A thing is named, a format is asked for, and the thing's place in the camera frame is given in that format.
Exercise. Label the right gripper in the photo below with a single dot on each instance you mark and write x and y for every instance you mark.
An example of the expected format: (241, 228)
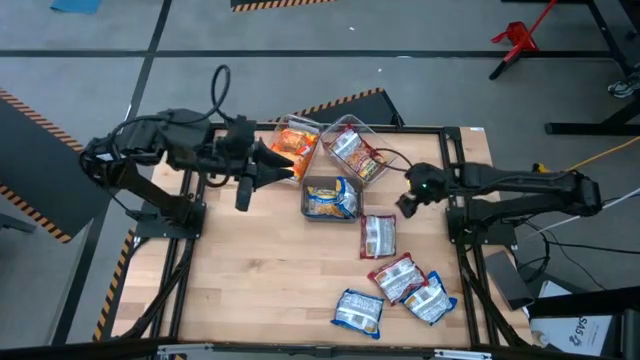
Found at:
(430, 180)

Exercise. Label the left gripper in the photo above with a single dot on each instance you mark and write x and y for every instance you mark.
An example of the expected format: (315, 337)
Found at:
(242, 160)

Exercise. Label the orange chicken ramen pack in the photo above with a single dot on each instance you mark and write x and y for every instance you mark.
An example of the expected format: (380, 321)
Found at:
(297, 142)
(302, 165)

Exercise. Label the red beef ramen pack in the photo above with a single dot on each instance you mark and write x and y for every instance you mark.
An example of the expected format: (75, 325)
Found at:
(378, 236)
(398, 278)
(357, 155)

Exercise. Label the blue soy sauce ramen pack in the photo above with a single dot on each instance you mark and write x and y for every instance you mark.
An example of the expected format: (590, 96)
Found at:
(357, 314)
(432, 302)
(322, 202)
(350, 200)

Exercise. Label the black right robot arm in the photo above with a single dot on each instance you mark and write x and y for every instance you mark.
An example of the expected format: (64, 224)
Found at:
(525, 180)

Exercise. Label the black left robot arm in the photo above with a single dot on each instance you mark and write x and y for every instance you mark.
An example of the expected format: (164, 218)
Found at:
(150, 135)

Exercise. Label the grey plastic bin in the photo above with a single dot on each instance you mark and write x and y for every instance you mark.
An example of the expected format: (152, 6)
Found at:
(325, 179)

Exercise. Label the orange snack packet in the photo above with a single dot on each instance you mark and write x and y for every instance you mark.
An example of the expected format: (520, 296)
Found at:
(305, 124)

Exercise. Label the wide clear plastic bin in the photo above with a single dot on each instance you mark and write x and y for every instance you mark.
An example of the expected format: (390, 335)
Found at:
(372, 135)

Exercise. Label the black hazard-striped floor mat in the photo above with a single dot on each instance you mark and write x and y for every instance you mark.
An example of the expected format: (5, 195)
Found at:
(365, 110)
(40, 165)
(280, 4)

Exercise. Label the dark grey flat box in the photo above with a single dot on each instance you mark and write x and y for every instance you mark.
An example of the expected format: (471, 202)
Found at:
(510, 280)

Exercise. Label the black rig crossbar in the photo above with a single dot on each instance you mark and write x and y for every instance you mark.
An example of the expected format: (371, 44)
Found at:
(300, 350)

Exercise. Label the white printed cardboard box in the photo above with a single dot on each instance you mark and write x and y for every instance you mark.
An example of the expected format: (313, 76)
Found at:
(570, 325)

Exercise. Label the black metal beam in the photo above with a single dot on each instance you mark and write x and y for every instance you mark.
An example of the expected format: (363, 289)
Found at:
(585, 302)

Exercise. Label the person's shoe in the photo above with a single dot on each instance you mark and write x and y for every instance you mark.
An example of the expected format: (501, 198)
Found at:
(625, 87)

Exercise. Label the blue floor mat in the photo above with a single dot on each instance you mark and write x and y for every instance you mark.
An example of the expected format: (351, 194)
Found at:
(75, 5)

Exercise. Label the black table frame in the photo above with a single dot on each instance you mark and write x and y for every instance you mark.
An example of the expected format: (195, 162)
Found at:
(425, 129)

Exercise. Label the silver bracket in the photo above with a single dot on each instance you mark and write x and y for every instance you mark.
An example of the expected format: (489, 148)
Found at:
(462, 355)
(185, 348)

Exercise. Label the black metal stand frame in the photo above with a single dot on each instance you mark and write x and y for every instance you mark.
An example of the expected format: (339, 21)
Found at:
(575, 128)

